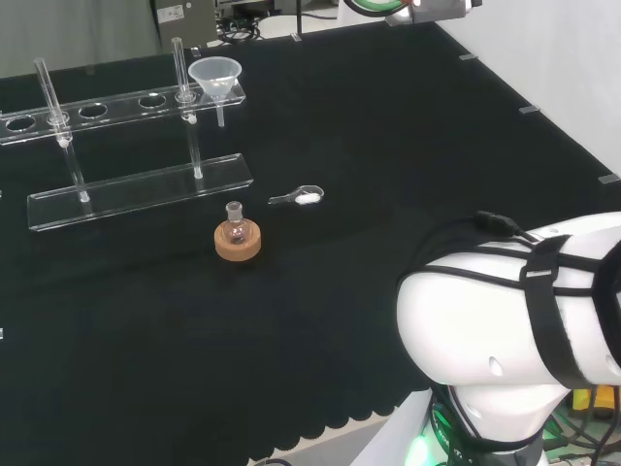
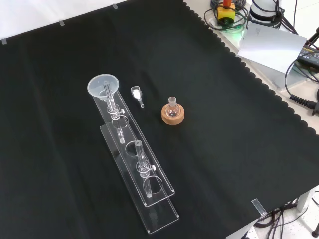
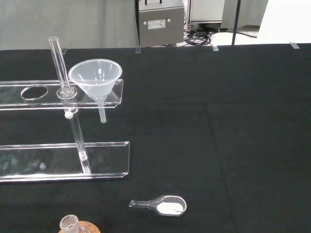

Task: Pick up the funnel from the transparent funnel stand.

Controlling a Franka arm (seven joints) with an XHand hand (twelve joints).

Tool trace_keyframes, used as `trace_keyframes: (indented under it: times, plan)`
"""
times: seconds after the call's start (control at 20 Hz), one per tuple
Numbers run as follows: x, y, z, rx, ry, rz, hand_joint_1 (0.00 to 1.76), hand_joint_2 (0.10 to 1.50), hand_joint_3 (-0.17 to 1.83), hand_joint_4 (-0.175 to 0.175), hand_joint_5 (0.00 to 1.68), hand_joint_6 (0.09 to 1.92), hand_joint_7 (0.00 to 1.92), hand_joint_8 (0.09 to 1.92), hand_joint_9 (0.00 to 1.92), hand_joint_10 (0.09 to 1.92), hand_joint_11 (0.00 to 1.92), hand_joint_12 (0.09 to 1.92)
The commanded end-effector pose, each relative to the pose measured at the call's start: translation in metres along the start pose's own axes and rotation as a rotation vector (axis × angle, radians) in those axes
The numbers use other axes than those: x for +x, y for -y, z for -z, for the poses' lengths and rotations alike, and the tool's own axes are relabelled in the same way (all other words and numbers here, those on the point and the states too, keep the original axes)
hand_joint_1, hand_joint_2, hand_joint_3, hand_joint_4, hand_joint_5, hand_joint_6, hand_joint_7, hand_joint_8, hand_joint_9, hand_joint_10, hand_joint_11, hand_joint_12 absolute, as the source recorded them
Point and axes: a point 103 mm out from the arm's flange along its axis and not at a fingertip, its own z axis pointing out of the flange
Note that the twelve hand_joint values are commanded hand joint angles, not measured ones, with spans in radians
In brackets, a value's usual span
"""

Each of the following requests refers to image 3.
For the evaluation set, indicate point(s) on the black bench cloth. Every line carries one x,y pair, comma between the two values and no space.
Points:
218,121

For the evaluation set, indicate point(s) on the clear cloth clip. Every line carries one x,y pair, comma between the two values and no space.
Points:
295,45
215,48
138,49
64,50

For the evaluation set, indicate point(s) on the grey metal equipment box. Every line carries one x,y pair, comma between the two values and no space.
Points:
160,26

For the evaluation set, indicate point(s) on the black tripod pole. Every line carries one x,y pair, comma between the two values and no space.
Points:
236,24

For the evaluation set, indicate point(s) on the small round-bottom glass flask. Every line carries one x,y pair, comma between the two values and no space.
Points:
69,224

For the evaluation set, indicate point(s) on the clear acrylic funnel stand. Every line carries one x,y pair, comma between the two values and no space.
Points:
48,160

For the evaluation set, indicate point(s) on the pale board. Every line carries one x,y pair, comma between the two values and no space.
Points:
286,21

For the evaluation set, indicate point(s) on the glass weighing funnel with powder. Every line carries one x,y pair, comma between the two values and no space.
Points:
170,207

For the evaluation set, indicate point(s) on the white cabinet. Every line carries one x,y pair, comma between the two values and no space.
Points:
206,9

